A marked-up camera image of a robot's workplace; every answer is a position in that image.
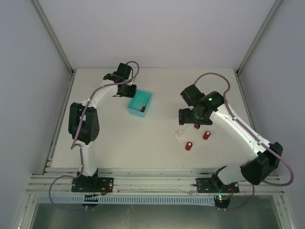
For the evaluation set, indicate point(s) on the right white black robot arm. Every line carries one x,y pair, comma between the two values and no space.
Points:
261,155

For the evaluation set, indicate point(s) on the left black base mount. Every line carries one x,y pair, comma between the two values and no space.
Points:
92,184

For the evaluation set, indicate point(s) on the red large spring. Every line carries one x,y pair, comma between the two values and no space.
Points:
206,135

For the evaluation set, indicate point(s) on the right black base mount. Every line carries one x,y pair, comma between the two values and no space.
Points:
214,185

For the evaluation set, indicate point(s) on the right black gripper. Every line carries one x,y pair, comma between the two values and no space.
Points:
185,117

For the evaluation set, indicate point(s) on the teal plastic bin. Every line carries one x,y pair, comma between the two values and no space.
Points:
142,98

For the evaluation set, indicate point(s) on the light blue cable duct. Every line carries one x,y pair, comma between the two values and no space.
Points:
133,199

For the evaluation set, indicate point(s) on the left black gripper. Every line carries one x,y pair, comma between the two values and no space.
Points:
130,90

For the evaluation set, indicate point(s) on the right aluminium corner post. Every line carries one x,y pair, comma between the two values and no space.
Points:
272,12

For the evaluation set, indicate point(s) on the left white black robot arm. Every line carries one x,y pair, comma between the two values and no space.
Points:
84,125

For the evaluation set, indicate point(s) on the aluminium rail frame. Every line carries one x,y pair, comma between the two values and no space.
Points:
126,181

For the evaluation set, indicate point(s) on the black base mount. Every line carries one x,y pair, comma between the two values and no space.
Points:
92,184
214,185

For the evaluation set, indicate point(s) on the white peg base plate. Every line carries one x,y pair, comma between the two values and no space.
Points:
191,138

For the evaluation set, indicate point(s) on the aluminium corner post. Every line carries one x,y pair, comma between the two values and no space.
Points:
272,12
47,25

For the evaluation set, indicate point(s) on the left aluminium corner post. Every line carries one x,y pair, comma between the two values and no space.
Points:
47,25

